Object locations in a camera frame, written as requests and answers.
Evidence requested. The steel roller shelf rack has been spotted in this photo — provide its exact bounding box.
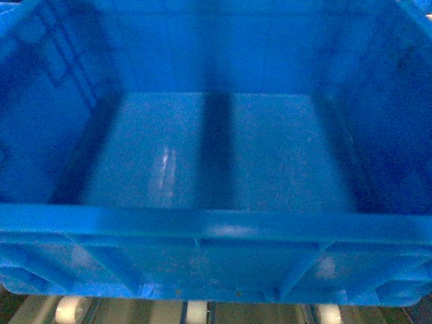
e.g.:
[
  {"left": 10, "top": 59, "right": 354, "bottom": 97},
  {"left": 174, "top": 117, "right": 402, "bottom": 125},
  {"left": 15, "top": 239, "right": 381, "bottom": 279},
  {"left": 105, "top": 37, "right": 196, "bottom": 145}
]
[{"left": 1, "top": 288, "right": 431, "bottom": 323}]

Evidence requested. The large blue plastic crate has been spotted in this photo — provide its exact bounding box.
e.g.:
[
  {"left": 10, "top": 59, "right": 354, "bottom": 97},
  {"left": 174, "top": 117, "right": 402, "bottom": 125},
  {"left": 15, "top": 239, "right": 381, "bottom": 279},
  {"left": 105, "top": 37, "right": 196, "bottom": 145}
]
[{"left": 1, "top": 1, "right": 431, "bottom": 306}]

